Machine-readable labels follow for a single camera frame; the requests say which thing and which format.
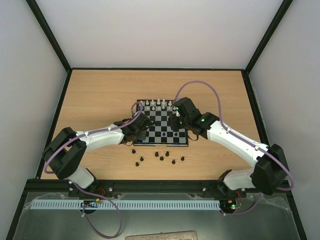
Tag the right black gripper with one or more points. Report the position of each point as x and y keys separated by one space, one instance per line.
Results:
x=176 y=121

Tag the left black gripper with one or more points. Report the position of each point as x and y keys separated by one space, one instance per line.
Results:
x=143 y=135

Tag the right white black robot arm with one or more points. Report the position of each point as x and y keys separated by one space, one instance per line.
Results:
x=267 y=163

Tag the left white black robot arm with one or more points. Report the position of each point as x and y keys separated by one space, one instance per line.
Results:
x=63 y=155

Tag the black white chess board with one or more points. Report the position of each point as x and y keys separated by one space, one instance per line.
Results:
x=159 y=123

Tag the left controller circuit board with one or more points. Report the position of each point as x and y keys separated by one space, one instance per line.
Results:
x=91 y=203

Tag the controller circuit board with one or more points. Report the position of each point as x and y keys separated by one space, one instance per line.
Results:
x=91 y=203
x=231 y=204

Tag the right controller circuit board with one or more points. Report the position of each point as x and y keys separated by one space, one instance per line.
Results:
x=231 y=204

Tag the black aluminium mounting rail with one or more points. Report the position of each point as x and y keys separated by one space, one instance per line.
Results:
x=114 y=188

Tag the black cage frame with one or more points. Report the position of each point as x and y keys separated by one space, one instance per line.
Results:
x=258 y=118

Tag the light blue slotted cable duct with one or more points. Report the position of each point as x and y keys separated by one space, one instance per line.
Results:
x=63 y=204

